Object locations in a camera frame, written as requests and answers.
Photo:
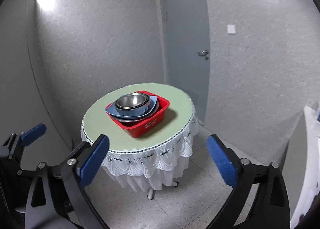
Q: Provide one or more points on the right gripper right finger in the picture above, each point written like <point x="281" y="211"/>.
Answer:
<point x="225" y="160"/>

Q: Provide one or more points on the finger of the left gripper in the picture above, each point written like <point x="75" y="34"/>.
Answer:
<point x="93" y="161"/>
<point x="33" y="134"/>

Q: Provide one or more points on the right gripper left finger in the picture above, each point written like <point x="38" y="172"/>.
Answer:
<point x="93" y="161"/>

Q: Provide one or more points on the blue plastic plate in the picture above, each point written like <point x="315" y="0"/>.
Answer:
<point x="112" y="110"/>

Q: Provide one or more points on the large steel bowl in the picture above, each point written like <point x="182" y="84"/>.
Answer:
<point x="135" y="119"/>

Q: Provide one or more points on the red plastic basin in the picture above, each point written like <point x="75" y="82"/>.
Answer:
<point x="139" y="128"/>

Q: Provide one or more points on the white table leg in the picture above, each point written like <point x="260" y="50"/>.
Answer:
<point x="151" y="191"/>

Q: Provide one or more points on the green round tablecloth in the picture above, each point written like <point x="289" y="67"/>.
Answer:
<point x="153" y="152"/>

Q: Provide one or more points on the small steel bowl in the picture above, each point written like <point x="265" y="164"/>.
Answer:
<point x="132" y="100"/>

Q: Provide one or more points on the grey door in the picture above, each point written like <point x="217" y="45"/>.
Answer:
<point x="185" y="26"/>

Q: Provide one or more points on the metal door handle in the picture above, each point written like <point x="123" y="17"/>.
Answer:
<point x="204" y="54"/>

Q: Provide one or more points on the white wall switch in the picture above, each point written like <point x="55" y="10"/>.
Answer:
<point x="231" y="29"/>

